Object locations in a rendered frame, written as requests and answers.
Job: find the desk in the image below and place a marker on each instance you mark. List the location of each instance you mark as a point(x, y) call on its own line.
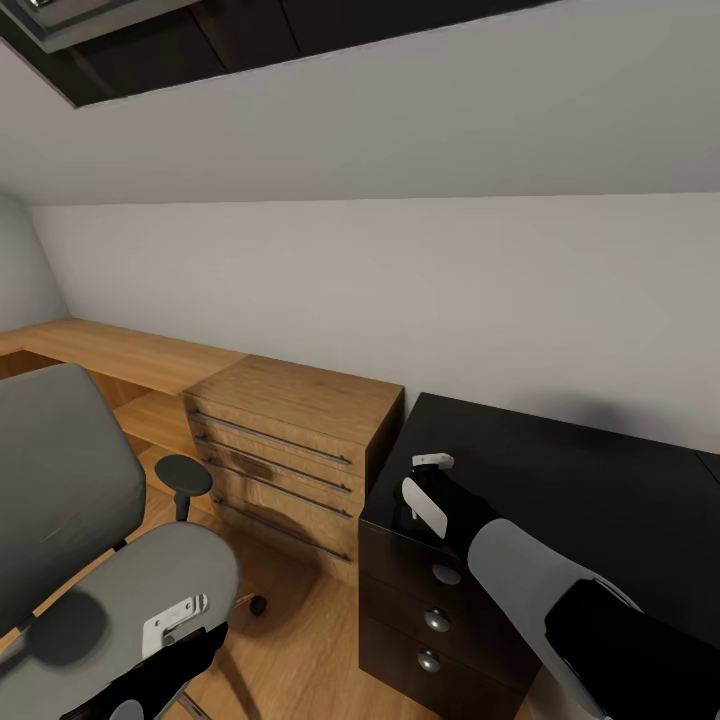
point(644, 515)

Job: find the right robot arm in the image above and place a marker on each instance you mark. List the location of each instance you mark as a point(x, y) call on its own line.
point(617, 662)

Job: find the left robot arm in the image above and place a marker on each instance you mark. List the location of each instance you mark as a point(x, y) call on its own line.
point(167, 665)

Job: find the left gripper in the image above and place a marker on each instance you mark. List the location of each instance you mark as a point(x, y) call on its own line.
point(187, 658)

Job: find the cabinet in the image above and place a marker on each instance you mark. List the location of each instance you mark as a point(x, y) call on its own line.
point(428, 629)
point(294, 452)

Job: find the swivel chair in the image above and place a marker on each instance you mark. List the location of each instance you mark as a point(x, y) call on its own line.
point(72, 488)

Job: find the desktop computer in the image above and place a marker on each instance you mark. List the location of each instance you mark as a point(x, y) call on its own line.
point(549, 700)

